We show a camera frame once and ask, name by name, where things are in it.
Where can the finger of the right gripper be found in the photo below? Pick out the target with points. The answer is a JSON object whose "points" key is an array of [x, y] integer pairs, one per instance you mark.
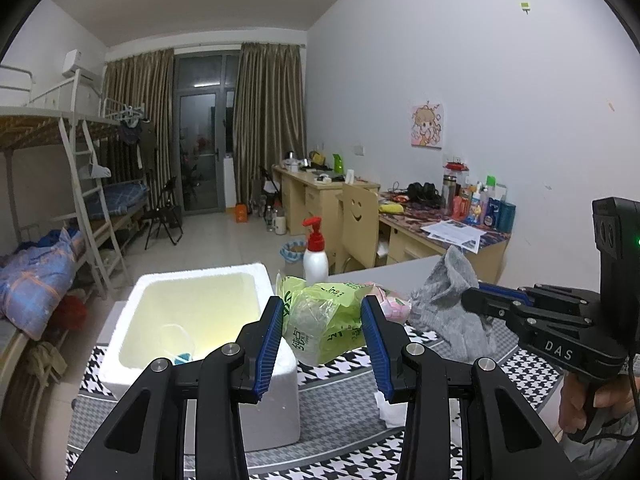
{"points": [[482, 301], [509, 293]]}

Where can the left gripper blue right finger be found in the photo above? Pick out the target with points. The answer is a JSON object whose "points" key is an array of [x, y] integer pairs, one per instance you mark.
{"points": [[502, 436]]}

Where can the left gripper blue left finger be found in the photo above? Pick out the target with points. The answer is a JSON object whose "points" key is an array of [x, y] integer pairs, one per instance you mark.
{"points": [[143, 436]]}

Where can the grey soft cloth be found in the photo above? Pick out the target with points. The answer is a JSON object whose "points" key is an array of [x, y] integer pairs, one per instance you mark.
{"points": [[437, 305]]}

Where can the green plastic bag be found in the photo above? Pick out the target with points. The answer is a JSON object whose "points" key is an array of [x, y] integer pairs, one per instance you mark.
{"points": [[321, 321]]}

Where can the white tissue paper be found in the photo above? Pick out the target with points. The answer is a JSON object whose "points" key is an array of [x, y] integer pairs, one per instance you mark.
{"points": [[393, 415]]}

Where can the person's right hand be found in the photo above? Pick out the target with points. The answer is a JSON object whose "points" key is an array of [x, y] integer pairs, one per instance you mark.
{"points": [[615, 396]]}

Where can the printed paper sheets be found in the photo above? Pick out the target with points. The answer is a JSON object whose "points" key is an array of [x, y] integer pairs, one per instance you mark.
{"points": [[455, 233]]}

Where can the pink package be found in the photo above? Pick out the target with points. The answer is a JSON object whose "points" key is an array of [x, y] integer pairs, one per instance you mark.
{"points": [[395, 307]]}

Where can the wooden desk row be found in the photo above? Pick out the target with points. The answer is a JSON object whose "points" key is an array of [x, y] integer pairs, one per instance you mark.
{"points": [[304, 197]]}

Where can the black headphones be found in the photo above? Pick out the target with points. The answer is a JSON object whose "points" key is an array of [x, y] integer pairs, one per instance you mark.
{"points": [[424, 194]]}

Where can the wooden smiley chair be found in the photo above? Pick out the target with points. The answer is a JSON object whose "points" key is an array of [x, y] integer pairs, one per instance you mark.
{"points": [[359, 238]]}

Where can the houndstooth table mat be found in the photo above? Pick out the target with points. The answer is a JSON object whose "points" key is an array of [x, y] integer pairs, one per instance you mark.
{"points": [[342, 434]]}

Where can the white pump bottle red cap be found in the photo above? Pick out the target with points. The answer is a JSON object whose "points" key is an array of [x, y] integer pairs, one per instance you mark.
{"points": [[315, 260]]}

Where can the anime girl poster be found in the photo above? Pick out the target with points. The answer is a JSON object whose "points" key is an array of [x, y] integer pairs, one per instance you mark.
{"points": [[427, 129]]}

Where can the blue trash bin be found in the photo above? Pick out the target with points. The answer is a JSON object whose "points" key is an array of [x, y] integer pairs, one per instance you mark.
{"points": [[293, 251]]}

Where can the green bottle on desk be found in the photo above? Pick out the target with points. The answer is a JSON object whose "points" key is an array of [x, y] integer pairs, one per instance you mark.
{"points": [[338, 164]]}

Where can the blue plaid quilt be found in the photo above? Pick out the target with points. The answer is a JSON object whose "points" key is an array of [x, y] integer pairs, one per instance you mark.
{"points": [[35, 280]]}

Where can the black folding chair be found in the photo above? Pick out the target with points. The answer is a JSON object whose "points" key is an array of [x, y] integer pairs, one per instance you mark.
{"points": [[166, 215]]}

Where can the orange container on floor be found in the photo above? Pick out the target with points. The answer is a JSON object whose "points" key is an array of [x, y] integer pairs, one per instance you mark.
{"points": [[240, 213]]}

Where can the metal bunk bed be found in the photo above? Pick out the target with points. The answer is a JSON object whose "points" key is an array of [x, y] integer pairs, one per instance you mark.
{"points": [[71, 121]]}

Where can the right brown curtain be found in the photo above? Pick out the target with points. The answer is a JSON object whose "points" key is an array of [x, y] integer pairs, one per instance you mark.
{"points": [[268, 114]]}

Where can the brown curtain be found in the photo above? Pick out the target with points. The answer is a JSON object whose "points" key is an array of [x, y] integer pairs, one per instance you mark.
{"points": [[268, 114], [139, 91]]}

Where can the glass balcony door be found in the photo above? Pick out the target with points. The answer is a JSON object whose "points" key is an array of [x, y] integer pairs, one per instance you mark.
{"points": [[204, 92]]}

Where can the left brown curtain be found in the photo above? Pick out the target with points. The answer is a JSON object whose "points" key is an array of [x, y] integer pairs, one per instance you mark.
{"points": [[139, 91]]}

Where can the white air conditioner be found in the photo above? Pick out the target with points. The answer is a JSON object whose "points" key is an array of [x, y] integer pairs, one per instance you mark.
{"points": [[73, 65]]}

